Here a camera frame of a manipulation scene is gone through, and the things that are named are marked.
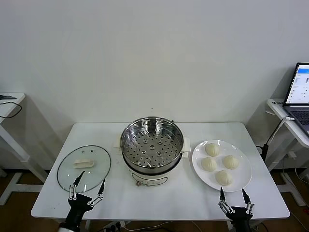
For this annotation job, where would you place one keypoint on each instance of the stainless steel steamer basket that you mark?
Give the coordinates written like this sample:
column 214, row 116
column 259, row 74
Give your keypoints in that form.
column 149, row 154

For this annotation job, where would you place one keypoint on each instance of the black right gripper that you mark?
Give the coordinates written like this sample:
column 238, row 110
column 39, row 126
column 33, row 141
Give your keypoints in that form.
column 239, row 215

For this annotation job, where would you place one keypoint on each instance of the flat black object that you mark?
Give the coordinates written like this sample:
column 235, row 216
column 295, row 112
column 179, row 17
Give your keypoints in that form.
column 7, row 97

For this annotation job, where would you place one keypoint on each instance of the white steamed baozi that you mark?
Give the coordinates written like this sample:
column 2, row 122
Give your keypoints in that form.
column 230, row 162
column 212, row 149
column 224, row 178
column 209, row 163

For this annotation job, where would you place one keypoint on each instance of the grey open laptop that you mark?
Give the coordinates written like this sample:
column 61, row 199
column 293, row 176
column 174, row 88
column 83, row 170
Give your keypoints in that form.
column 299, row 82

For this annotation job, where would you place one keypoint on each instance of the white side table with laptop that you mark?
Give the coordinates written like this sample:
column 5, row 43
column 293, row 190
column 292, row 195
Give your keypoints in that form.
column 277, row 107

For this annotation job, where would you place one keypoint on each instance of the white wall socket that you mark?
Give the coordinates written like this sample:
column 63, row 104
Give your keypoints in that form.
column 290, row 154

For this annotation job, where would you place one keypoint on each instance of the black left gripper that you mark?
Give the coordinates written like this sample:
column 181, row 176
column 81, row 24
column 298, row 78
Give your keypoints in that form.
column 78, row 204

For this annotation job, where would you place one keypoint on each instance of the white round plate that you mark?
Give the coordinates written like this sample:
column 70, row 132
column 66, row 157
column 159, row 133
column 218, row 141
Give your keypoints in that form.
column 204, row 175

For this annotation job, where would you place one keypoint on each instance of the white power strip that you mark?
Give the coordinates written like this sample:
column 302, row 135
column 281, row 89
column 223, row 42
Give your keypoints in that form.
column 113, row 226

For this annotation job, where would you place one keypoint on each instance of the round glass lid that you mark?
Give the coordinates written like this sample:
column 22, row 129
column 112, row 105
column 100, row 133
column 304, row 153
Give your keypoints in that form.
column 96, row 169

